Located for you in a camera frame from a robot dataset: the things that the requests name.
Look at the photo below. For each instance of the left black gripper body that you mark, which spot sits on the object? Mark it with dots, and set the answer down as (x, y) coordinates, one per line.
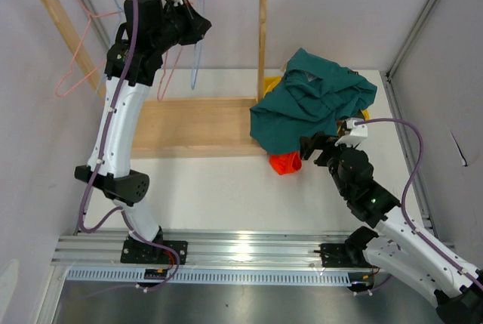
(179, 27)

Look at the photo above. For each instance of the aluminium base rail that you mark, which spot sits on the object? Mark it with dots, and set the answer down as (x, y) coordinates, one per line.
(225, 250)

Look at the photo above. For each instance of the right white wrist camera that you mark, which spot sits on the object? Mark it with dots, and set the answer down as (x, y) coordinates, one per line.
(353, 132)

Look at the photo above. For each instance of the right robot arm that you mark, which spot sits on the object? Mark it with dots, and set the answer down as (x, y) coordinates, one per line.
(392, 240)

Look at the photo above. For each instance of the slotted cable duct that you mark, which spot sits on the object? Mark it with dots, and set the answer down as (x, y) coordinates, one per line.
(218, 276)

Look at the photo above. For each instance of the light blue wire hanger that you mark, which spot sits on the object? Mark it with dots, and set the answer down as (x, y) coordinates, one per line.
(120, 13)

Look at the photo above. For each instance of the pink wire hanger orange shorts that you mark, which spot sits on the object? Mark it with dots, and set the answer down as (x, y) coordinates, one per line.
(165, 79)

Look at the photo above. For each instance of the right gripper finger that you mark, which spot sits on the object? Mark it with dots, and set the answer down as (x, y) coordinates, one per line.
(306, 152)
(316, 142)

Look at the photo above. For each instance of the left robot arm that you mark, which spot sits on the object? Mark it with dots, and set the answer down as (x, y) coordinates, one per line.
(110, 155)

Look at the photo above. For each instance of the wooden clothes rack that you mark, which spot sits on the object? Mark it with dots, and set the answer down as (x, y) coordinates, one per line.
(184, 127)

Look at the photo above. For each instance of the yellow shorts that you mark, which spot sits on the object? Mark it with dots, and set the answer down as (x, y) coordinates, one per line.
(271, 82)

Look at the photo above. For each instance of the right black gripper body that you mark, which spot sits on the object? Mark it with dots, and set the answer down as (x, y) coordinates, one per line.
(330, 155)

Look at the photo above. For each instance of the dark green shorts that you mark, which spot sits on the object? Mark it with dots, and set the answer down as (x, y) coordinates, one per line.
(313, 95)

